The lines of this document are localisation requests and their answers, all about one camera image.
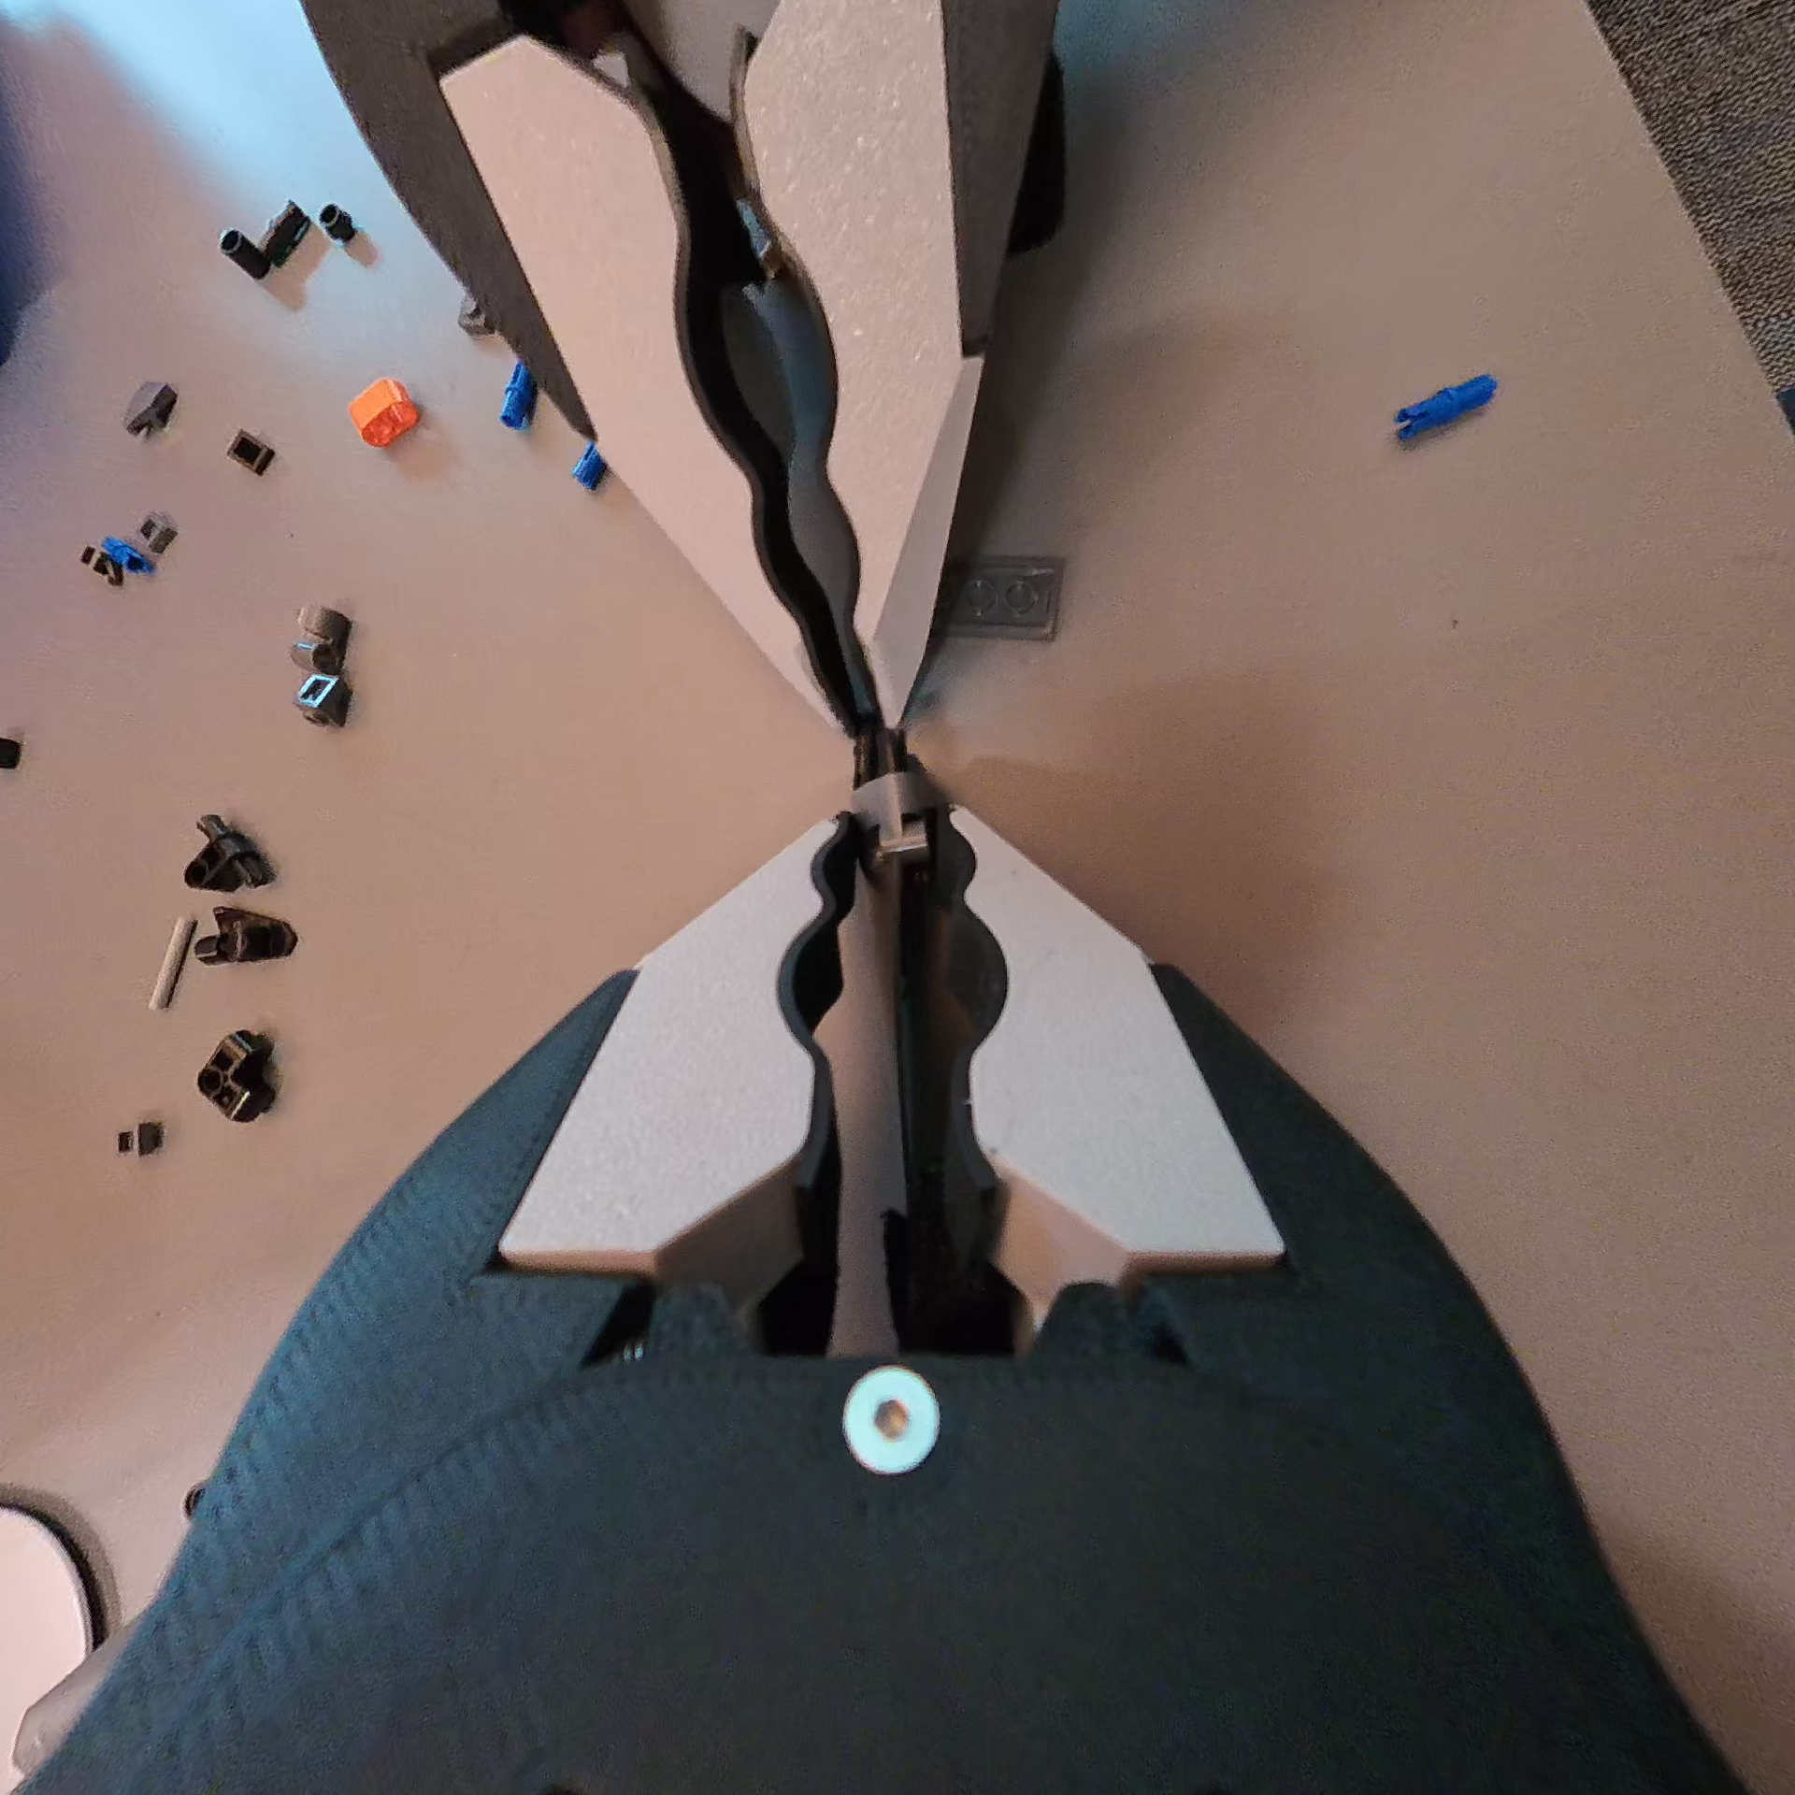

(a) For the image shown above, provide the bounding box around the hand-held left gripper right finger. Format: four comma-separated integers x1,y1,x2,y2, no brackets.
933,807,1287,1356

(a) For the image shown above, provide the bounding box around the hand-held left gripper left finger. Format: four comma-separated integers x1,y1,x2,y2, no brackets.
497,814,860,1356

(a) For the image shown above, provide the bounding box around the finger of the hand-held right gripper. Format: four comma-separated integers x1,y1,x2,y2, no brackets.
726,0,987,734
438,32,877,738

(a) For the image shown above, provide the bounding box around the grey lego plate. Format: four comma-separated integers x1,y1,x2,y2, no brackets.
940,557,1067,643

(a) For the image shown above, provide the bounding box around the black lego connector block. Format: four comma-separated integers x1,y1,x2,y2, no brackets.
196,1030,279,1125

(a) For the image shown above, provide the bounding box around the black T-shaped lego connector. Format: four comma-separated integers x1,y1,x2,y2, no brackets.
184,814,277,892

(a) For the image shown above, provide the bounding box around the white book stand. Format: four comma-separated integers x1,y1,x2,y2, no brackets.
0,1494,106,1706

